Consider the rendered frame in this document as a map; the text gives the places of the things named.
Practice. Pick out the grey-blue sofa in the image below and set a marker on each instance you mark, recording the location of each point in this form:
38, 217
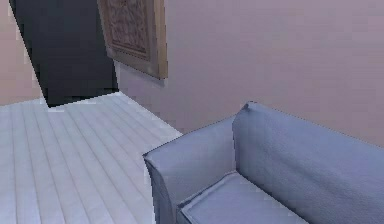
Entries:
273, 166

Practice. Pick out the wood framed wall picture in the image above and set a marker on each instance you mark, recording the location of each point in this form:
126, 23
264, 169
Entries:
133, 30

